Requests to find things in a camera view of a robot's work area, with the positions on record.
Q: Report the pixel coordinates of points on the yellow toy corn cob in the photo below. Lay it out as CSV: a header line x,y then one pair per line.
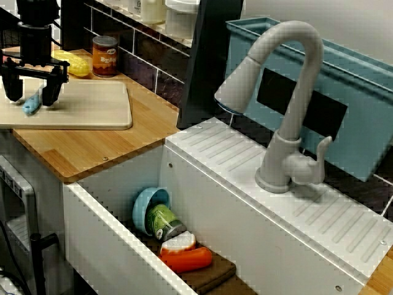
x,y
76,64

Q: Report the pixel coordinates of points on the light wooden cutting board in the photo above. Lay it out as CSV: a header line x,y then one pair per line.
x,y
95,104

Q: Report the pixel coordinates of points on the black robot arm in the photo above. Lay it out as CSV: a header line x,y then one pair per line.
x,y
37,10

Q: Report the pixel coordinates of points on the large clear lidded container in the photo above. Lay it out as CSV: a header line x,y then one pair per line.
x,y
181,18

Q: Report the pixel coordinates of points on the white and orange toy slice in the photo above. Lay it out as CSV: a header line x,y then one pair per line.
x,y
178,242

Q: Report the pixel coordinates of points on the light blue bowl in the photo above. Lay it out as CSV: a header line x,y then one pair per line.
x,y
141,209

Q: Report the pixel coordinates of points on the grey toy appliance front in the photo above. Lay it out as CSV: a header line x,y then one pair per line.
x,y
29,196

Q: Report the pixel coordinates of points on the black upright panel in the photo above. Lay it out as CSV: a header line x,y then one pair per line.
x,y
212,61

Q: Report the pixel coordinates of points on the grey toy faucet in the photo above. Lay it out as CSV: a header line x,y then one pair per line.
x,y
302,92

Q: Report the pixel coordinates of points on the orange toy carrot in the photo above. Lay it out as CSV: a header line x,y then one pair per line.
x,y
187,261

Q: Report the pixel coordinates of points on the small clear lidded container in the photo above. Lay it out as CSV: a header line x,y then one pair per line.
x,y
135,6

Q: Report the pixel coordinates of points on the orange beans can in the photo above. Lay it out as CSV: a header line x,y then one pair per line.
x,y
105,58

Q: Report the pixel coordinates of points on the brown cloth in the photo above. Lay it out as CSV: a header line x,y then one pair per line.
x,y
215,276

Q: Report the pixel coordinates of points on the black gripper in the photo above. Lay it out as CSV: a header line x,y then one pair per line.
x,y
35,43

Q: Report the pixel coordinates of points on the green toy can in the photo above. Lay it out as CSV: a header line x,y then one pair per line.
x,y
162,219

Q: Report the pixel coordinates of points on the white toy sink unit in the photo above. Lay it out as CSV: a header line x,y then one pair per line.
x,y
215,199

